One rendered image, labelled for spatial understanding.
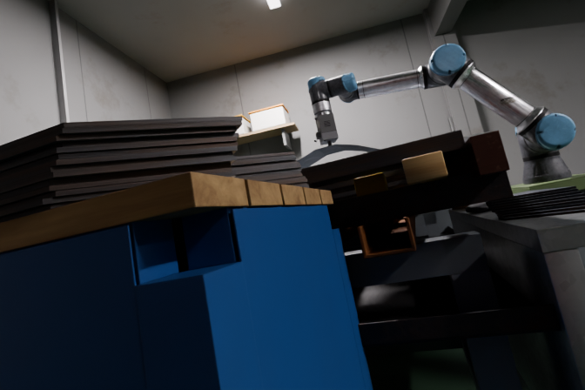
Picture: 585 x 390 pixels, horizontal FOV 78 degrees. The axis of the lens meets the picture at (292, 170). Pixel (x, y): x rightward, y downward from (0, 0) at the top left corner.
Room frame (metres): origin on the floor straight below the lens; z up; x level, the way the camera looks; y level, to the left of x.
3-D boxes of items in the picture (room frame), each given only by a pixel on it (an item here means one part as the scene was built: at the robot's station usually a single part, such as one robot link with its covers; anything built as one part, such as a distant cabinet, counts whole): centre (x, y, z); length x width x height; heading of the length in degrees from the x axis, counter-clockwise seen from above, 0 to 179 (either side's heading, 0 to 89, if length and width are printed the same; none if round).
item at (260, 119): (4.58, 0.15, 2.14); 0.48 x 0.40 x 0.26; 82
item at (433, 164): (0.57, -0.21, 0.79); 0.06 x 0.05 x 0.04; 73
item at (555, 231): (1.08, -0.59, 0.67); 1.30 x 0.20 x 0.03; 163
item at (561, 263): (1.10, -0.51, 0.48); 1.30 x 0.04 x 0.35; 163
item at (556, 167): (1.36, -0.93, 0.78); 0.15 x 0.15 x 0.10
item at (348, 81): (1.41, -0.27, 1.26); 0.11 x 0.11 x 0.08; 73
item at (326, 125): (1.42, -0.16, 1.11); 0.10 x 0.09 x 0.16; 94
